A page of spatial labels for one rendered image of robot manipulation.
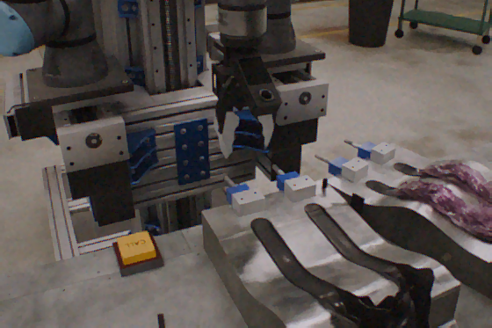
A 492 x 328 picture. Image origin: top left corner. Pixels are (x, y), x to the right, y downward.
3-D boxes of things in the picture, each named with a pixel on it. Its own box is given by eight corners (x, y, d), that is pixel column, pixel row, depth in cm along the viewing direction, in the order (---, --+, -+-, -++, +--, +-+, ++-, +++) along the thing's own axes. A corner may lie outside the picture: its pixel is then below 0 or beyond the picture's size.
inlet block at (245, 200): (214, 191, 96) (213, 168, 94) (236, 185, 98) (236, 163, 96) (240, 228, 86) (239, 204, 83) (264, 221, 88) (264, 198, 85)
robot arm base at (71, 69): (41, 70, 109) (33, 31, 104) (103, 60, 115) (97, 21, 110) (45, 92, 97) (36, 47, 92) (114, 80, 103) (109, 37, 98)
